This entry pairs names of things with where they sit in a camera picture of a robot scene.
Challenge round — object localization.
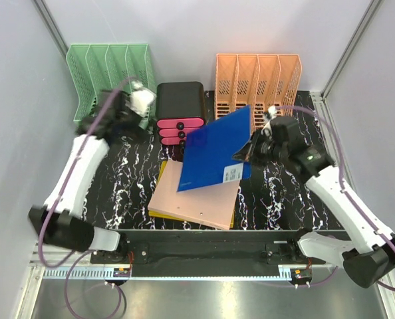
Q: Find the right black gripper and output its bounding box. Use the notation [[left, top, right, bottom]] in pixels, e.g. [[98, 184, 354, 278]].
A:
[[233, 128, 288, 167]]

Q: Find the blue folder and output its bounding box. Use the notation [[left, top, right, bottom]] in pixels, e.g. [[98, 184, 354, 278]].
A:
[[178, 106, 251, 191]]

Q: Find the pink drawer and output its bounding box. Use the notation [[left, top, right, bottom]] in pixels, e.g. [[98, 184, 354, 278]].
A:
[[158, 128, 198, 138], [157, 118, 205, 130], [161, 137, 186, 146]]

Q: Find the pink bottom drawer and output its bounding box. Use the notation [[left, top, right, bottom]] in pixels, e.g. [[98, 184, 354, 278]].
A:
[[161, 137, 186, 146]]

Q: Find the pink top drawer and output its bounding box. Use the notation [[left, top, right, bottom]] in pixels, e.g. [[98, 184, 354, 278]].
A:
[[157, 118, 205, 130]]

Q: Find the black drawer cabinet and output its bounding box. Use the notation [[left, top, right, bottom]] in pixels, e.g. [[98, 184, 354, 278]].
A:
[[156, 81, 206, 147]]

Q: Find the orange file organizer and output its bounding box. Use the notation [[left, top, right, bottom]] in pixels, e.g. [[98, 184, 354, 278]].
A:
[[214, 54, 302, 130]]

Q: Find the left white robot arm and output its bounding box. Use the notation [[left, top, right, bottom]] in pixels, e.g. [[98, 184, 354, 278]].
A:
[[28, 88, 156, 263]]

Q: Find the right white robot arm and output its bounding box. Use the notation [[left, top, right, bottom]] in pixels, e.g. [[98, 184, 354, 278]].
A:
[[233, 116, 395, 288]]

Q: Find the black marble desk mat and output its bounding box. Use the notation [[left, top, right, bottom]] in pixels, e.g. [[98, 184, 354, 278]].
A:
[[50, 89, 348, 231]]

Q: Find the green file organizer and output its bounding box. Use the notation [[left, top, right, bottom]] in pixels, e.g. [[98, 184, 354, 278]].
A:
[[66, 44, 156, 124]]

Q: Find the pink folder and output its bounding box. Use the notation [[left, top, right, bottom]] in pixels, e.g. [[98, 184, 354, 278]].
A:
[[147, 159, 241, 231]]

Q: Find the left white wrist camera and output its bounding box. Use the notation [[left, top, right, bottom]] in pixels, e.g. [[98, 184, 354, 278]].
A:
[[130, 80, 156, 118]]

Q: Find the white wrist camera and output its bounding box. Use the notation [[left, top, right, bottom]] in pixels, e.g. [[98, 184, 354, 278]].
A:
[[130, 80, 156, 118], [263, 106, 279, 124]]

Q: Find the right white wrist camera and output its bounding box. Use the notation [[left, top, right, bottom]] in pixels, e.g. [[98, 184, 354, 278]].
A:
[[263, 106, 279, 124]]

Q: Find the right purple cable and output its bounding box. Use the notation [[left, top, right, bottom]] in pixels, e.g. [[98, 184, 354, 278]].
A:
[[273, 105, 395, 293]]

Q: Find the purple cable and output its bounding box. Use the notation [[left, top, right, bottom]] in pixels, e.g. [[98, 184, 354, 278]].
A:
[[37, 76, 142, 316], [273, 105, 395, 293]]

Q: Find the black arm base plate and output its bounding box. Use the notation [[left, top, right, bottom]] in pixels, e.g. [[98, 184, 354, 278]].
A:
[[94, 239, 308, 265]]

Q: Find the aluminium frame rail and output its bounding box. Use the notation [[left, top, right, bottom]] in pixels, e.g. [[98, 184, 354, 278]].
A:
[[29, 241, 392, 266]]

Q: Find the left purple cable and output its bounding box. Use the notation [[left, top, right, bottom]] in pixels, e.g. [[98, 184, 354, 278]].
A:
[[37, 76, 142, 316]]

